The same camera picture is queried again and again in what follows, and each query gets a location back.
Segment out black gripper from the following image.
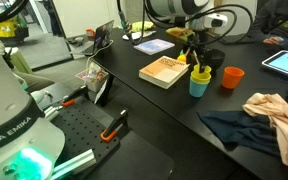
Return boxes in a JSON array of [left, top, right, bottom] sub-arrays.
[[183, 32, 206, 73]]

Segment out yellow cup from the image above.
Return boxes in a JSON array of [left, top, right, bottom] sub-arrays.
[[191, 71, 211, 84], [194, 64, 212, 73]]

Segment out yellow top cup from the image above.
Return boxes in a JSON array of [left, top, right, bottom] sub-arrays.
[[194, 64, 212, 73]]

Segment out orange cup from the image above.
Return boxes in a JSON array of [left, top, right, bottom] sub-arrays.
[[222, 66, 245, 89]]

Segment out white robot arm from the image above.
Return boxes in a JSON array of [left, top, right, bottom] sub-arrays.
[[0, 55, 70, 180]]

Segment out black bowl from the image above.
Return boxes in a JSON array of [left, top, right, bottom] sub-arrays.
[[202, 48, 225, 70]]

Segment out light blue cup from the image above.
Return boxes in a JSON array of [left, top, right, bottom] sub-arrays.
[[189, 80, 207, 98]]

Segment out light blue book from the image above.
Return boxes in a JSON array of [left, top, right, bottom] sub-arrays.
[[135, 39, 175, 55]]

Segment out white plate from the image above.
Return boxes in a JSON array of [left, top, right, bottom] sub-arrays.
[[122, 32, 141, 41]]

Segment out yellow green plush toy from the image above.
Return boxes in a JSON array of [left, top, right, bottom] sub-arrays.
[[131, 21, 155, 32]]

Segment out dark blue cloth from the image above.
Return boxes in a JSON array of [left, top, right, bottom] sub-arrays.
[[197, 111, 280, 156]]

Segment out seated person dark sweater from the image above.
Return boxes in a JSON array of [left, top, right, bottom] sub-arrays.
[[249, 0, 288, 47]]

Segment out orange black clamp near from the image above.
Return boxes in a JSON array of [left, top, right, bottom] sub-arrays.
[[100, 109, 128, 142]]

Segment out orange black clamp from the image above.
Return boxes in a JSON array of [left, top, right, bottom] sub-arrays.
[[100, 109, 128, 142], [61, 85, 89, 107]]

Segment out clear plastic snack box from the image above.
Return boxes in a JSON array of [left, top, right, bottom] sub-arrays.
[[76, 63, 108, 92]]

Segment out open laptop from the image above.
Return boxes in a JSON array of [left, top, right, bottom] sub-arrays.
[[71, 20, 114, 56]]

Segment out peach cloth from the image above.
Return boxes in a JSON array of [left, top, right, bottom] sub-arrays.
[[243, 93, 288, 166]]

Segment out orange black clamp far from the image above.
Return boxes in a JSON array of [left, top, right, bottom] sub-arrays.
[[61, 85, 89, 107]]

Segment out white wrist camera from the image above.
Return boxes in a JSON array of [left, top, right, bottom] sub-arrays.
[[203, 13, 228, 28]]

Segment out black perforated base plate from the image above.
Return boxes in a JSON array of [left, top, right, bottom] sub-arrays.
[[52, 103, 120, 167]]

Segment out aluminium profile rail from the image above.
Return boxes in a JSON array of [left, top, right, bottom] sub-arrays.
[[50, 149, 97, 180]]

